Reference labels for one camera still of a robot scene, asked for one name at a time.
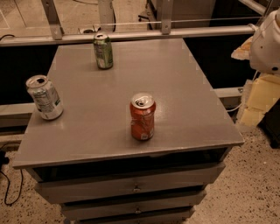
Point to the top grey drawer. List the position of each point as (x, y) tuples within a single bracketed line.
[(97, 188)]

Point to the grey drawer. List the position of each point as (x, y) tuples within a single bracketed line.
[(157, 216), (97, 188), (139, 205)]

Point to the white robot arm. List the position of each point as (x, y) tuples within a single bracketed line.
[(265, 47)]

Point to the grey drawer cabinet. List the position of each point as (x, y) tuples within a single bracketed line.
[(92, 138)]

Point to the middle grey drawer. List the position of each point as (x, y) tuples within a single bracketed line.
[(139, 205)]

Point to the bottom grey drawer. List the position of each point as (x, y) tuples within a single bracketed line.
[(157, 216)]

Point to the grey metal railing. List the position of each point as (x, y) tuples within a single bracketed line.
[(63, 22)]

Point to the silver white soda can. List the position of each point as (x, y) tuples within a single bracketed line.
[(45, 96)]

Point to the green soda can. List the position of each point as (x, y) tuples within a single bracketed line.
[(103, 50)]

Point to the red coke can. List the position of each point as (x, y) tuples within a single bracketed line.
[(142, 110)]

